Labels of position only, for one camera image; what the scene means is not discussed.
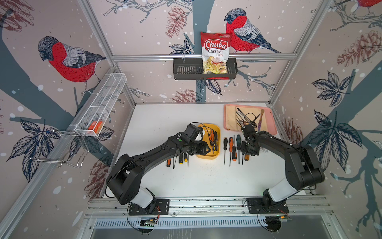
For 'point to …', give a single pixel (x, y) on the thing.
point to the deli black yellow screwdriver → (225, 143)
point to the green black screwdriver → (238, 139)
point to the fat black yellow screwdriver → (185, 157)
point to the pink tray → (271, 125)
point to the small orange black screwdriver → (234, 154)
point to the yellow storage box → (206, 138)
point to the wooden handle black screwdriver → (246, 157)
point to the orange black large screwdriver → (231, 146)
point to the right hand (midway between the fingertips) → (245, 150)
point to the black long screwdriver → (188, 162)
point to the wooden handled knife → (260, 122)
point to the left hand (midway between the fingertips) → (210, 148)
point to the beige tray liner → (238, 116)
